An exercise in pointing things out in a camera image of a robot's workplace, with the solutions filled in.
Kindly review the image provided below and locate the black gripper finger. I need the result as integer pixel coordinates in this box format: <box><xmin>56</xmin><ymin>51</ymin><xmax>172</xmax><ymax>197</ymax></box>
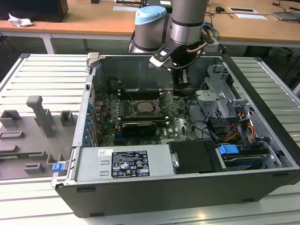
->
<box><xmin>172</xmin><ymin>67</ymin><xmax>189</xmax><ymax>97</ymax></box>

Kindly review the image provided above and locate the metal socket cover frame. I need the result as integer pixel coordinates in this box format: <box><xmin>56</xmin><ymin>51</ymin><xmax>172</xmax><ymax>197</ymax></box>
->
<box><xmin>153</xmin><ymin>92</ymin><xmax>176</xmax><ymax>113</ymax></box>

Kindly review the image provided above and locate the silver CPU chip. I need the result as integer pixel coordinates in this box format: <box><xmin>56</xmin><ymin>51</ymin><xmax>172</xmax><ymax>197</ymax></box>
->
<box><xmin>137</xmin><ymin>102</ymin><xmax>153</xmax><ymax>113</ymax></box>

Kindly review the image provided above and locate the black RAM slot bank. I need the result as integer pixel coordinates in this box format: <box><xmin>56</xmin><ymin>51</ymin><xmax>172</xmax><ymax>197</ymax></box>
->
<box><xmin>118</xmin><ymin>88</ymin><xmax>164</xmax><ymax>100</ymax></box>
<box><xmin>118</xmin><ymin>114</ymin><xmax>169</xmax><ymax>125</ymax></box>

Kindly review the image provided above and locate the CPU socket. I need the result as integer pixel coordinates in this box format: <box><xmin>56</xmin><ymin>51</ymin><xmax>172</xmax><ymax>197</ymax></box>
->
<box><xmin>132</xmin><ymin>99</ymin><xmax>163</xmax><ymax>117</ymax></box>

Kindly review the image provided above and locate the silver metal drive cage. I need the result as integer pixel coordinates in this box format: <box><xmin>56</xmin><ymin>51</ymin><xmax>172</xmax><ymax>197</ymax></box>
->
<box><xmin>194</xmin><ymin>64</ymin><xmax>253</xmax><ymax>122</ymax></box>

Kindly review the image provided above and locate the green motherboard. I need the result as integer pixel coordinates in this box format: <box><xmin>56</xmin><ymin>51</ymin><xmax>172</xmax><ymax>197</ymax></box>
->
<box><xmin>93</xmin><ymin>89</ymin><xmax>195</xmax><ymax>146</ymax></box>

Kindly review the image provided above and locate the black graphics card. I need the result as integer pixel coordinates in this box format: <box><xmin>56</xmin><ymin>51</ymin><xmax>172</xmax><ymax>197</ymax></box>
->
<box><xmin>121</xmin><ymin>121</ymin><xmax>157</xmax><ymax>137</ymax></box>

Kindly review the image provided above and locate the black plastic air shroud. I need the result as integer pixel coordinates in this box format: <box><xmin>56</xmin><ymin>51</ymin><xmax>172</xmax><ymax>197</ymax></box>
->
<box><xmin>168</xmin><ymin>140</ymin><xmax>222</xmax><ymax>174</ymax></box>

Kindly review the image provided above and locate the white paper sheet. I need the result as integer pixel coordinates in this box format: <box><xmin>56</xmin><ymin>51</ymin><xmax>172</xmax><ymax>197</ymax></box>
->
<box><xmin>235</xmin><ymin>13</ymin><xmax>270</xmax><ymax>21</ymax></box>

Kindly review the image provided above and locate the hard disk in blue carrier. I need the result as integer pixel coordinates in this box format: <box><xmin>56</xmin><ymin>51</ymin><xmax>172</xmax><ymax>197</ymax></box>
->
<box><xmin>217</xmin><ymin>144</ymin><xmax>270</xmax><ymax>171</ymax></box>

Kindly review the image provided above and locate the wooden office desk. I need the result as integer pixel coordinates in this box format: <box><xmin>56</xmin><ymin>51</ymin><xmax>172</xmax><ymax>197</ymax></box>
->
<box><xmin>0</xmin><ymin>20</ymin><xmax>51</xmax><ymax>54</ymax></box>
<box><xmin>43</xmin><ymin>0</ymin><xmax>300</xmax><ymax>49</ymax></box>

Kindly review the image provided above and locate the clear flat desk tray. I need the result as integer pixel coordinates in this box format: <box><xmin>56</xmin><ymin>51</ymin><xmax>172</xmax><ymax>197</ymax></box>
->
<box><xmin>271</xmin><ymin>10</ymin><xmax>300</xmax><ymax>23</ymax></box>

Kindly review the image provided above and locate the silver power supply unit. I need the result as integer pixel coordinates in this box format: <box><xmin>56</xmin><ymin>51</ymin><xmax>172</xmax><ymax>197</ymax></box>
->
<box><xmin>76</xmin><ymin>144</ymin><xmax>175</xmax><ymax>182</ymax></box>

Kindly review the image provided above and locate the open black PC case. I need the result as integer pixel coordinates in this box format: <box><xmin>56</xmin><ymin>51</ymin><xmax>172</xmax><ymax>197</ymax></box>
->
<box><xmin>50</xmin><ymin>52</ymin><xmax>300</xmax><ymax>218</ymax></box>

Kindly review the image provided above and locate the black computer box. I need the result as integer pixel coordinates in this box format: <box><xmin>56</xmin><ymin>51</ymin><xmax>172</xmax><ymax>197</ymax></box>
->
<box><xmin>0</xmin><ymin>0</ymin><xmax>69</xmax><ymax>23</ymax></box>

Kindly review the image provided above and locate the crumpled white paper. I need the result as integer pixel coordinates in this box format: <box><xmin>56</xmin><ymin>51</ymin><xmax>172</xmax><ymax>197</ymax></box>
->
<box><xmin>8</xmin><ymin>13</ymin><xmax>34</xmax><ymax>28</ymax></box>

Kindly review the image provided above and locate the grey parts rack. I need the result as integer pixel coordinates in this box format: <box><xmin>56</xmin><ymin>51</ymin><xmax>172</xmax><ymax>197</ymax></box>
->
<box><xmin>0</xmin><ymin>95</ymin><xmax>79</xmax><ymax>181</ymax></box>

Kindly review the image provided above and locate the green RAM stick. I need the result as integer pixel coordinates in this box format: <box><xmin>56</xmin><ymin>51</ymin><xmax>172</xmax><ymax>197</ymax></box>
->
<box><xmin>0</xmin><ymin>152</ymin><xmax>32</xmax><ymax>158</ymax></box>

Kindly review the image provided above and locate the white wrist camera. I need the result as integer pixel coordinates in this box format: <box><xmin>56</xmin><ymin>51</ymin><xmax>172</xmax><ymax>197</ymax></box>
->
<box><xmin>149</xmin><ymin>46</ymin><xmax>175</xmax><ymax>70</ymax></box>

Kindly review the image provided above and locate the blue cable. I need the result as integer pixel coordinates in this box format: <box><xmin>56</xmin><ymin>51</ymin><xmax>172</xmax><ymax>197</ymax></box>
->
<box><xmin>203</xmin><ymin>21</ymin><xmax>220</xmax><ymax>40</ymax></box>

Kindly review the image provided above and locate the black internal cable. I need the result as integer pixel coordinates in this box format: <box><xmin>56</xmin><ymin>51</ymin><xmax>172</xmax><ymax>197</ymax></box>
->
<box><xmin>191</xmin><ymin>120</ymin><xmax>221</xmax><ymax>141</ymax></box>

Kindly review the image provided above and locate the orange yellow wire bundle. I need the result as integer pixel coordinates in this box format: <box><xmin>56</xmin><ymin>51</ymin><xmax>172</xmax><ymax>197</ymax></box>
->
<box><xmin>225</xmin><ymin>112</ymin><xmax>255</xmax><ymax>143</ymax></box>

